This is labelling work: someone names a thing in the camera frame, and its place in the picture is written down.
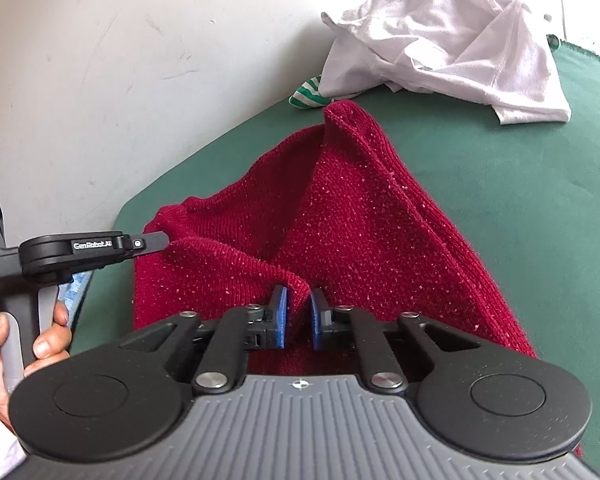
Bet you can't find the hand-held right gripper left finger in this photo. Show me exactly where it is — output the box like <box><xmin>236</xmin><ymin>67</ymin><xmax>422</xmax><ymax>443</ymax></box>
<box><xmin>118</xmin><ymin>284</ymin><xmax>293</xmax><ymax>396</ymax></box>

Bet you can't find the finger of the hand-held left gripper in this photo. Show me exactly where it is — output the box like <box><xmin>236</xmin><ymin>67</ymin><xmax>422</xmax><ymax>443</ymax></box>
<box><xmin>128</xmin><ymin>230</ymin><xmax>174</xmax><ymax>258</ymax></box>

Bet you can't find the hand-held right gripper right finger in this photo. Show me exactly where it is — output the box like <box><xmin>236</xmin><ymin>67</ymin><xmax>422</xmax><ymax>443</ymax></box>
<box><xmin>306</xmin><ymin>286</ymin><xmax>483</xmax><ymax>394</ymax></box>

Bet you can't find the dark red knitted sweater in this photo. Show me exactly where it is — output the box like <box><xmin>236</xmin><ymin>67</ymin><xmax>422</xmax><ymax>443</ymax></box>
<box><xmin>128</xmin><ymin>100</ymin><xmax>540</xmax><ymax>377</ymax></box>

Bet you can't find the blue floral white towel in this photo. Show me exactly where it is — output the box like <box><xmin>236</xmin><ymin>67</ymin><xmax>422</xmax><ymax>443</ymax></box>
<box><xmin>58</xmin><ymin>269</ymin><xmax>94</xmax><ymax>317</ymax></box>

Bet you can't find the green striped white cloth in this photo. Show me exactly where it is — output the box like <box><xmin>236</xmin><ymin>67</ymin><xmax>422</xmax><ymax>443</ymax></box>
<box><xmin>289</xmin><ymin>74</ymin><xmax>339</xmax><ymax>112</ymax></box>

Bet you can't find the white shirt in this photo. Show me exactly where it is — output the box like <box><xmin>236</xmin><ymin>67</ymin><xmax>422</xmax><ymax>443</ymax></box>
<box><xmin>321</xmin><ymin>0</ymin><xmax>573</xmax><ymax>127</ymax></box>

